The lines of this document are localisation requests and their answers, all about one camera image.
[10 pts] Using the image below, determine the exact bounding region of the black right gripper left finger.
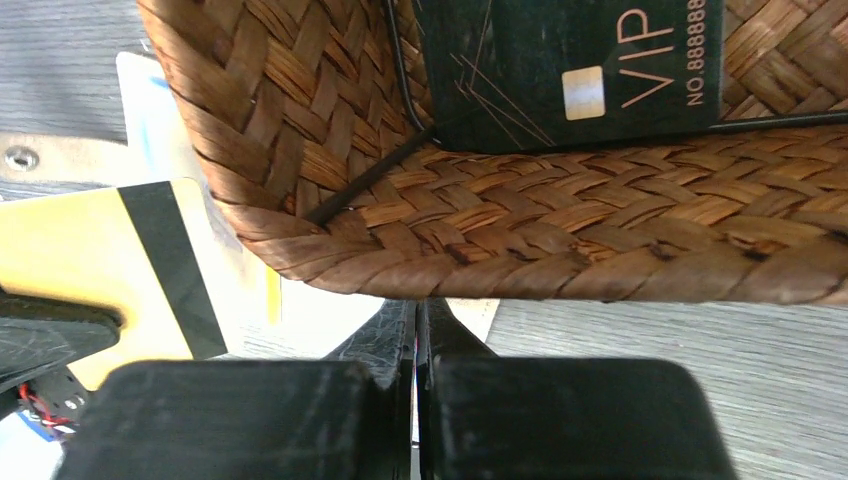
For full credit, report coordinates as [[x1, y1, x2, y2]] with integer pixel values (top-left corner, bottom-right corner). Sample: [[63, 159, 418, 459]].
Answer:
[[56, 300, 416, 479]]

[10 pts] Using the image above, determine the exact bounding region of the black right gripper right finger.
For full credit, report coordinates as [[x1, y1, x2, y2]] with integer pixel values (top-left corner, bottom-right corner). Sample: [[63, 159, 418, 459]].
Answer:
[[417, 299, 737, 479]]

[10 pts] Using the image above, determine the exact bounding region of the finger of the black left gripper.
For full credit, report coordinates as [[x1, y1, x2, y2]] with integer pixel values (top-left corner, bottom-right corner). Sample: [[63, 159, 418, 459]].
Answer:
[[1, 291, 123, 393]]

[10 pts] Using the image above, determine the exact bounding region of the beige leather card holder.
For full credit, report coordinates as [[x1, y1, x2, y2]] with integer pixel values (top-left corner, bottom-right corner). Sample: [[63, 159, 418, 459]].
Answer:
[[0, 51, 501, 362]]

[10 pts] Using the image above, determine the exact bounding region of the woven wicker divided basket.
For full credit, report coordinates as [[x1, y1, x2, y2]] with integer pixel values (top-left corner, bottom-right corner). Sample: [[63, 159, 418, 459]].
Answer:
[[138, 1, 847, 304]]

